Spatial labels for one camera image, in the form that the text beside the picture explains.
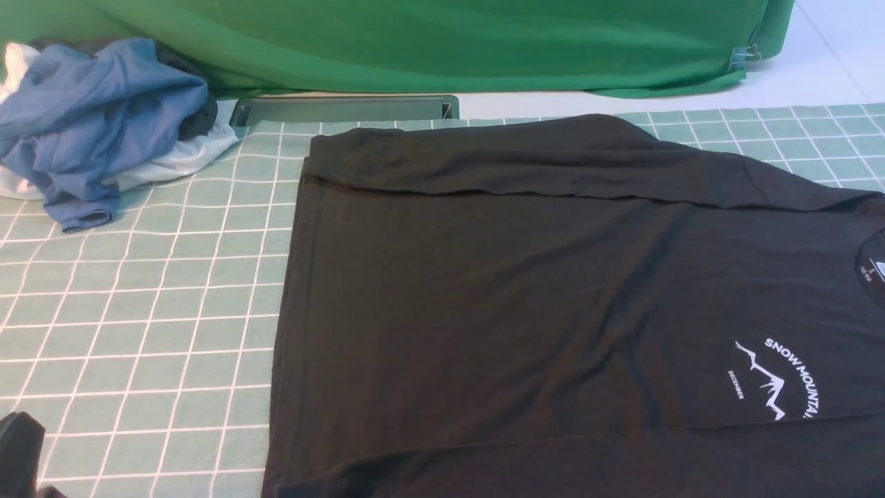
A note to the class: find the gray metal tray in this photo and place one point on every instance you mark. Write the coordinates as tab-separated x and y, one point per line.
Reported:
344	108

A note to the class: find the white crumpled garment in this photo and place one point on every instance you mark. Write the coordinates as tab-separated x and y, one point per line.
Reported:
185	158

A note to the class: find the green backdrop cloth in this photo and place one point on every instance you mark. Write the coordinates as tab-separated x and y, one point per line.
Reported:
621	49

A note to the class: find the metal binder clip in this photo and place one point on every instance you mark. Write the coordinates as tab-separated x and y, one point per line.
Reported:
745	56

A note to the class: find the blue crumpled garment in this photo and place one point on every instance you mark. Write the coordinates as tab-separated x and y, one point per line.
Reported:
80	118

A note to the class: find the dark gray long-sleeved shirt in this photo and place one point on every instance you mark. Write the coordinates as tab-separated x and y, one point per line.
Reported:
574	308

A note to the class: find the green checkered tablecloth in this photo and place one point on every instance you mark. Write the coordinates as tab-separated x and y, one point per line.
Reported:
145	347

